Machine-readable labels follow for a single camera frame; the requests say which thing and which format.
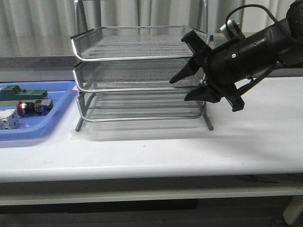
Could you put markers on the red emergency stop button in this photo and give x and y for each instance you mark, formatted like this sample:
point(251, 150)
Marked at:
point(39, 107)

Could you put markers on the green terminal block component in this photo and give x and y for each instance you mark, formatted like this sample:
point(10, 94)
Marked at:
point(14, 92)

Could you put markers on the grey stone counter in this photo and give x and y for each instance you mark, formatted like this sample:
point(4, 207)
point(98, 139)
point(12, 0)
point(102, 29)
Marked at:
point(52, 52)

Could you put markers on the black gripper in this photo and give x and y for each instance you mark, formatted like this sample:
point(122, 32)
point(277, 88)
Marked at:
point(223, 67)

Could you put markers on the blue plastic tray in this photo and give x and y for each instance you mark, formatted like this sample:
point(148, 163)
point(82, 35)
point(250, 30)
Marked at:
point(34, 127)

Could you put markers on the white table leg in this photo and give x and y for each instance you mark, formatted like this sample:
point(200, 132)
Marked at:
point(293, 209)

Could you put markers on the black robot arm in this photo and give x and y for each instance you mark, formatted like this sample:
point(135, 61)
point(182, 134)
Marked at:
point(277, 46)

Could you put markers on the white grey electrical block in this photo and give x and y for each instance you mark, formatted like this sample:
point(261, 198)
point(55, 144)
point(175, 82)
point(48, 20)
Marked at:
point(9, 119)

